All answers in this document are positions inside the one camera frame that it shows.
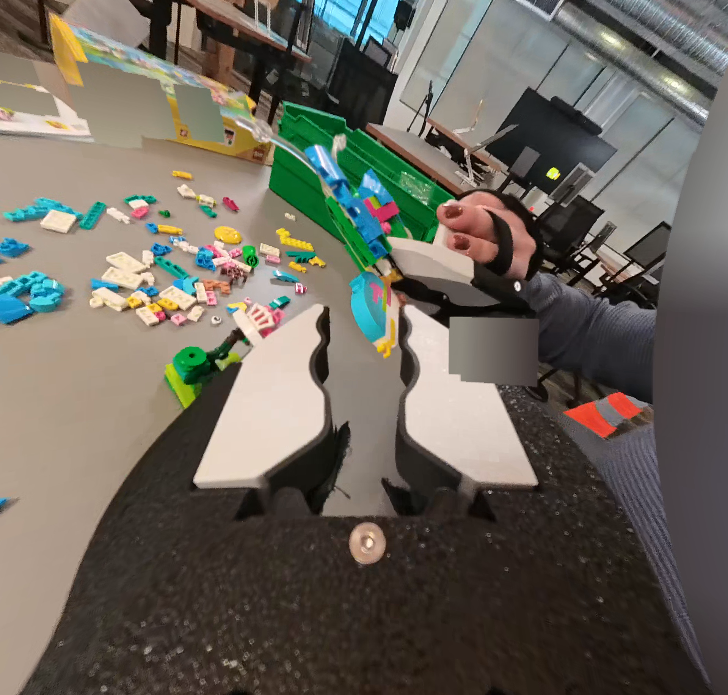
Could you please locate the orange grey striped object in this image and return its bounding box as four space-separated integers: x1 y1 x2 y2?
562 389 653 441

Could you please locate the person's dark knit sweater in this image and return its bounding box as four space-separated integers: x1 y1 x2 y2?
566 416 714 695

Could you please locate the black office chair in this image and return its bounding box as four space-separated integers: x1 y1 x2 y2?
535 193 606 277

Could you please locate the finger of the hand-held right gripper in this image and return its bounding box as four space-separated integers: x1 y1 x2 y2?
386 236 477 287
441 281 504 309

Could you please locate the yellow lego set box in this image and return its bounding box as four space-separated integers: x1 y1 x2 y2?
47 14 275 165

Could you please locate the green lego plant model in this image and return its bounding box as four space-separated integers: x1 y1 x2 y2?
164 301 286 409

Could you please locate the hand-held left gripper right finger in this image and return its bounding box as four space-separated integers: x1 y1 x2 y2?
395 305 540 491

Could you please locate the person's right hand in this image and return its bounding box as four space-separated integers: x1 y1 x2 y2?
436 190 539 281

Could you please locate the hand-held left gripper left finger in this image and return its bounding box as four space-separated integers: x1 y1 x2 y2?
192 303 334 498

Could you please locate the pile of loose lego bricks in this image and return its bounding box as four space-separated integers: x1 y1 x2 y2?
0 167 329 330

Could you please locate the large black monitor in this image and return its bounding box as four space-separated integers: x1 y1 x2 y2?
485 85 620 188

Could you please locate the round turquoise pink lego wing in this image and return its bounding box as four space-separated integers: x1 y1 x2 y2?
348 270 400 360

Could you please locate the silver spiral air duct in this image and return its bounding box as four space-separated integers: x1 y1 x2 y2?
494 0 728 128

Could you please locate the person's right forearm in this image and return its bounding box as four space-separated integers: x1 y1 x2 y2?
520 273 659 404

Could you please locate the wooden table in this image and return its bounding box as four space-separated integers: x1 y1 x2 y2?
366 119 513 196
133 0 315 65

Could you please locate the lego instruction booklet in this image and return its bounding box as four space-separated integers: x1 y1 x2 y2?
0 79 93 139

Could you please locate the green plastic bin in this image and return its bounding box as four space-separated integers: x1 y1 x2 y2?
267 101 457 255

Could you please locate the blue green lego butterfly assembly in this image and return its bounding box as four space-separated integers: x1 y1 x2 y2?
236 116 441 277

